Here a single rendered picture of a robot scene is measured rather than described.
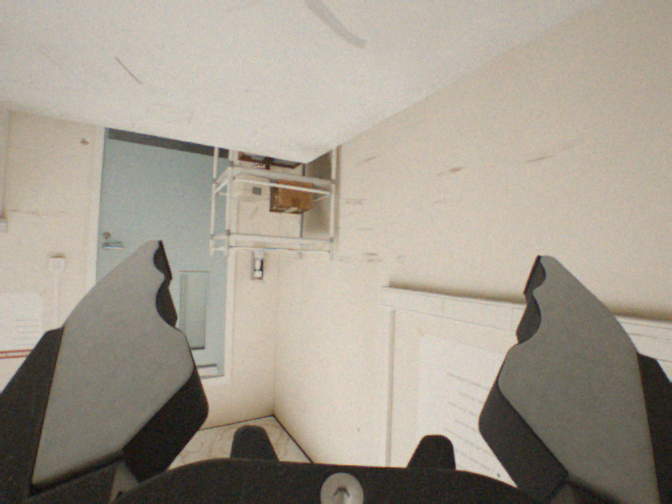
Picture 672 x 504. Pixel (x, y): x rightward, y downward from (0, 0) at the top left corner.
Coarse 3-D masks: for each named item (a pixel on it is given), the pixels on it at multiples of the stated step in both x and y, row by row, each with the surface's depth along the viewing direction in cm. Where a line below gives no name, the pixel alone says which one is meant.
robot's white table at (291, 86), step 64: (0, 0) 20; (64, 0) 20; (128, 0) 20; (192, 0) 20; (256, 0) 20; (320, 0) 20; (384, 0) 20; (448, 0) 20; (512, 0) 19; (576, 0) 19; (0, 64) 27; (64, 64) 27; (128, 64) 27; (192, 64) 27; (256, 64) 27; (320, 64) 27; (384, 64) 27; (448, 64) 26; (128, 128) 42; (192, 128) 42; (256, 128) 41; (320, 128) 41
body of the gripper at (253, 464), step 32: (256, 448) 5; (416, 448) 5; (448, 448) 5; (160, 480) 4; (192, 480) 4; (224, 480) 4; (256, 480) 4; (288, 480) 4; (320, 480) 4; (352, 480) 4; (384, 480) 4; (416, 480) 4; (448, 480) 4; (480, 480) 4
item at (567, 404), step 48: (528, 288) 11; (576, 288) 9; (528, 336) 9; (576, 336) 7; (624, 336) 7; (528, 384) 6; (576, 384) 6; (624, 384) 6; (480, 432) 7; (528, 432) 6; (576, 432) 5; (624, 432) 5; (528, 480) 6; (576, 480) 5; (624, 480) 5
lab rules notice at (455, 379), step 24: (432, 336) 134; (432, 360) 133; (456, 360) 123; (480, 360) 114; (432, 384) 132; (456, 384) 122; (480, 384) 113; (432, 408) 131; (456, 408) 121; (480, 408) 112; (432, 432) 131; (456, 432) 120; (456, 456) 120; (480, 456) 111; (504, 480) 103
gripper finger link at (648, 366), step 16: (640, 368) 7; (656, 368) 7; (656, 384) 6; (656, 400) 6; (656, 416) 6; (656, 432) 5; (656, 448) 5; (656, 464) 5; (560, 496) 5; (576, 496) 5; (592, 496) 5
